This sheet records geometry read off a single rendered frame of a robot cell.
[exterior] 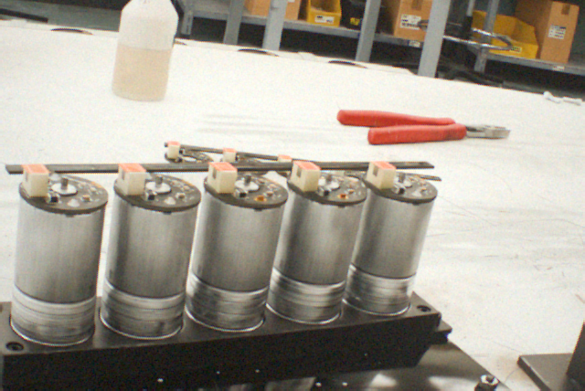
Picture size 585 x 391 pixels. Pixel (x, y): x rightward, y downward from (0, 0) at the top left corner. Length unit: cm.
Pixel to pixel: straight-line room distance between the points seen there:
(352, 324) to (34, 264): 11
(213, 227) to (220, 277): 1
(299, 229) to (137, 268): 5
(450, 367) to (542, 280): 13
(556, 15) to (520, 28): 24
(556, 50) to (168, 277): 469
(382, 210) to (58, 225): 11
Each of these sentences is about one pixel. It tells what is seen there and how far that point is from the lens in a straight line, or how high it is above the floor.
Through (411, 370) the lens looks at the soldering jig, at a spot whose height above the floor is 76.
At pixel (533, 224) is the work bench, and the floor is 75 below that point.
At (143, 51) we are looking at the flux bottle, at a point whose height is 78.
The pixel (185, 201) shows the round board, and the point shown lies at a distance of 27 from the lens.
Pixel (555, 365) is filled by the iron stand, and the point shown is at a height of 75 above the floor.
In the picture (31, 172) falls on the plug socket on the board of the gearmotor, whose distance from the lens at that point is 26.
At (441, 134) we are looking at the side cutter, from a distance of 61.
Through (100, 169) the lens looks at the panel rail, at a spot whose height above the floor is 81.
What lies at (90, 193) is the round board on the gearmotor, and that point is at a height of 81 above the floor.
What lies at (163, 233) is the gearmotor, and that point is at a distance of 27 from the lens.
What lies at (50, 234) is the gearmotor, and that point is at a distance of 26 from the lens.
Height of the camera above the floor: 91
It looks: 19 degrees down
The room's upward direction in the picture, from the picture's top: 11 degrees clockwise
